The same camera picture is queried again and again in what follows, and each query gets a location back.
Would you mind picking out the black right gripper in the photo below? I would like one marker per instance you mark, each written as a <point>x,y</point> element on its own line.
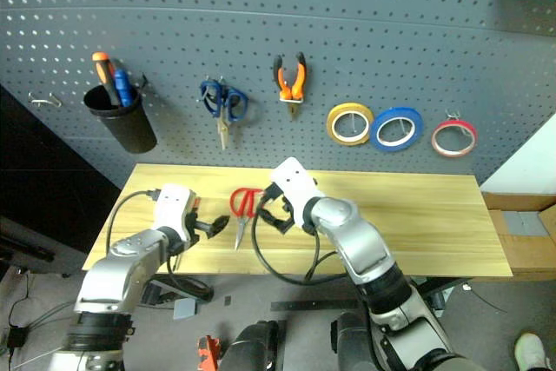
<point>276,199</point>

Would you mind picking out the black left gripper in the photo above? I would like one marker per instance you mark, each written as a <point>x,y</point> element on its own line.
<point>194,232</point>

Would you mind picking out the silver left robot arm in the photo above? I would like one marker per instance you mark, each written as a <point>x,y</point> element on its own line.
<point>121,266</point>

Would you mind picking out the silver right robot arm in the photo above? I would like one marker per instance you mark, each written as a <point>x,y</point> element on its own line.
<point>360,240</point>

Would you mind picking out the yellow tape roll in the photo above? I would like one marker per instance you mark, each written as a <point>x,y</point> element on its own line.
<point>332,127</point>

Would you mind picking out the blue tape roll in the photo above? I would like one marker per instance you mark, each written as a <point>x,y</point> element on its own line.
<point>377,138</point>

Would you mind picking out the red tape roll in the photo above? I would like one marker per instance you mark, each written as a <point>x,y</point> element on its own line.
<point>436,145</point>

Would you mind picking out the grey perforated pegboard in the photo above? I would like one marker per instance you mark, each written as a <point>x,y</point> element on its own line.
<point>260,19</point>

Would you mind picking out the metal hook with red tape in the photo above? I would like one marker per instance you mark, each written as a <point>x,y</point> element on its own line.
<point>454,117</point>

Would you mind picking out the grey square floor plate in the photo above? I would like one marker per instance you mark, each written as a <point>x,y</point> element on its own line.
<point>184,309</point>

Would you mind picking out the black floor strip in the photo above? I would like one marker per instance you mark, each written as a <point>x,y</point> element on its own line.
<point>313,304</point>

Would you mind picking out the dark rounded shape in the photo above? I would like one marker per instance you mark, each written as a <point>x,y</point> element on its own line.
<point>252,347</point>
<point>349,340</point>

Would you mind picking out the orange red floor tool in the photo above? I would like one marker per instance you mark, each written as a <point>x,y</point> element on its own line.
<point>208,353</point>

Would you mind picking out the black cup holder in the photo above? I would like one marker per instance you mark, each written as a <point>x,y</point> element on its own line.
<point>126,127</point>

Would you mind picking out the light wooden table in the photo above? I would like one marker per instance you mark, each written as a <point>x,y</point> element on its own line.
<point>412,223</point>

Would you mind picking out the black power adapter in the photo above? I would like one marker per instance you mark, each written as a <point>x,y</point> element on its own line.
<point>17,337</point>

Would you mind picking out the brown cardboard box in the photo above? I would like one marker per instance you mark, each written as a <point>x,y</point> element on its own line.
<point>530,240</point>

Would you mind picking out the white shoe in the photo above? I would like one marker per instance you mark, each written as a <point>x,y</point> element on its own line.
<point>531,351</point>

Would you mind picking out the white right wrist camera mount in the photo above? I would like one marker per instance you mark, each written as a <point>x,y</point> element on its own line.
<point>295,184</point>

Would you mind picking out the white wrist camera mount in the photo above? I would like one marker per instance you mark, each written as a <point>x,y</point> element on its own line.
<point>171,206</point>
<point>295,184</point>

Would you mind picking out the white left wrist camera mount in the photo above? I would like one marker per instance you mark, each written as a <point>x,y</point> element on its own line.
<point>171,206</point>

